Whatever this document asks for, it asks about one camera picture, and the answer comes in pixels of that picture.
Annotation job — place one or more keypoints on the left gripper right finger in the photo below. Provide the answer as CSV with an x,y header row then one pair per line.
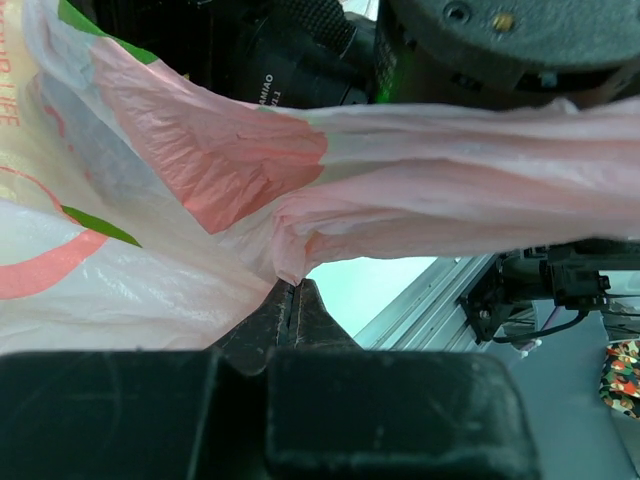
x,y
312,325

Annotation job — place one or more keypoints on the aluminium frame rail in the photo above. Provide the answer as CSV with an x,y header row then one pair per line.
x,y
427,315

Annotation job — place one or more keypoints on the pink plastic bag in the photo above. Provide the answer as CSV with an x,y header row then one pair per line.
x,y
139,210

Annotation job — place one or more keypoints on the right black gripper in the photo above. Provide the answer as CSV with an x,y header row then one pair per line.
x,y
479,54

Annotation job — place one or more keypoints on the colourful patterned cloth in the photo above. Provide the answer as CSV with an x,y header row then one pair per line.
x,y
619,384

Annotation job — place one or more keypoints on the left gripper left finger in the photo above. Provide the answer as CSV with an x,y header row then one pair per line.
x,y
247,346

